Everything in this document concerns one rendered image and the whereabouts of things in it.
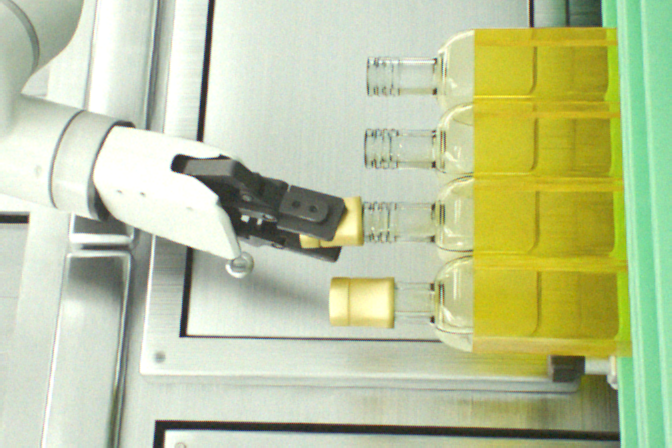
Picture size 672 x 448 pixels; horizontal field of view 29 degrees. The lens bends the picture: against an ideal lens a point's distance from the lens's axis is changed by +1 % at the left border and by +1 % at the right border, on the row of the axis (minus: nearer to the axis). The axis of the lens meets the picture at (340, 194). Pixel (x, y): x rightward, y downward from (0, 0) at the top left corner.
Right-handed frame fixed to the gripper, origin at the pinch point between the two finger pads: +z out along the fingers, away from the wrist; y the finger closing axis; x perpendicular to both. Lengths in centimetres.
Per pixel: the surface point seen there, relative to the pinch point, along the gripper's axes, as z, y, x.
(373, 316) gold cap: 6.0, 0.7, -5.5
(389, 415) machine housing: 7.5, -15.2, -8.2
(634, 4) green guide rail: 17.4, 6.5, 19.1
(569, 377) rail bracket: 19.7, -5.3, -4.1
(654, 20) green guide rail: 18.8, 13.8, 13.7
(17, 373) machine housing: -22.0, -15.3, -13.3
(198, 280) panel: -10.0, -12.7, -2.6
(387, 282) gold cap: 6.3, 1.1, -3.0
